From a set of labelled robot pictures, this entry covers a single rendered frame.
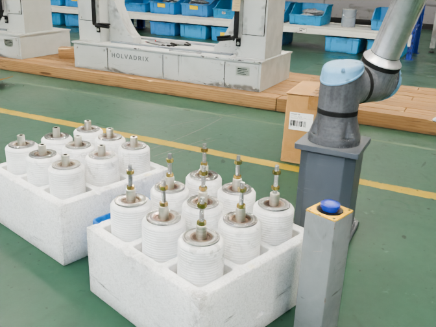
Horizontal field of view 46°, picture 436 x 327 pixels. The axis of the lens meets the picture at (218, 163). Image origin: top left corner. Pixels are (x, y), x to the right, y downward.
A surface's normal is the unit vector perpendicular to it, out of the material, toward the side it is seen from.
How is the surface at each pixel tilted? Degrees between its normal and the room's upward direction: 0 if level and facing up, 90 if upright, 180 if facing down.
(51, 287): 0
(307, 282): 90
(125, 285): 90
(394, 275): 0
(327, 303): 90
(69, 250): 90
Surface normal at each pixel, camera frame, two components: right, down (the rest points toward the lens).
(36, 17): 0.90, 0.18
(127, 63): -0.44, 0.30
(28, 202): -0.66, 0.24
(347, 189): 0.32, 0.34
